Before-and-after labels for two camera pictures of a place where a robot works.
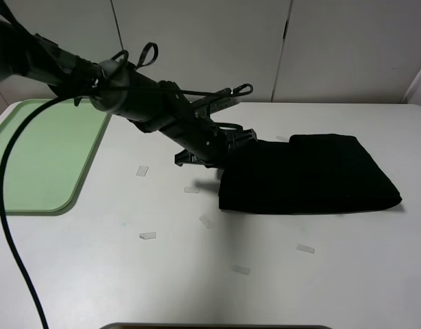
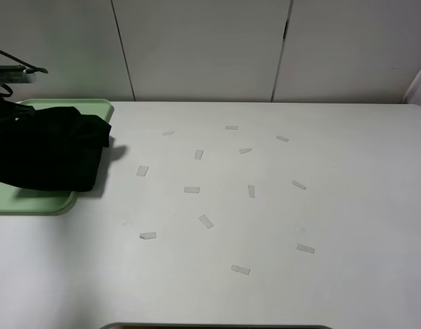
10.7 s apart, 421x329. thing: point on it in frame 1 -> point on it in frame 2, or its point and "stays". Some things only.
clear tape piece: x=206 y=221 stays
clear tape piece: x=142 y=171 stays
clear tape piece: x=305 y=248 stays
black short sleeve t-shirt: x=308 y=173 -> x=55 y=148
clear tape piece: x=241 y=269 stays
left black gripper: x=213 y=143 -> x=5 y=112
